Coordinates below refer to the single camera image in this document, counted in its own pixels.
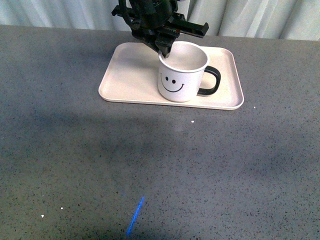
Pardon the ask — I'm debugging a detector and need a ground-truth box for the pale grey curtain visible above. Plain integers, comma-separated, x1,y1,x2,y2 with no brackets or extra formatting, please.
0,0,320,41

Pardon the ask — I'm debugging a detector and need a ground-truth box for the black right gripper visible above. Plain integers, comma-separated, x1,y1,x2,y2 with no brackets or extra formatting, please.
111,0,209,58

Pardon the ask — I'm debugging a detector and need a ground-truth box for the blue tape mark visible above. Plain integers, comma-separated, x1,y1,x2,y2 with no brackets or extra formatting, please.
125,196,145,239

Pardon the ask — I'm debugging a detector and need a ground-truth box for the beige rectangular plastic tray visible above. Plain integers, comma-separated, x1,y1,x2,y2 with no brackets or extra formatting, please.
98,42,244,110

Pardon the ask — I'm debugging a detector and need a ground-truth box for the white smiley mug black handle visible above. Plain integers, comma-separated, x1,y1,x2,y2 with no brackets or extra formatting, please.
158,41,221,103

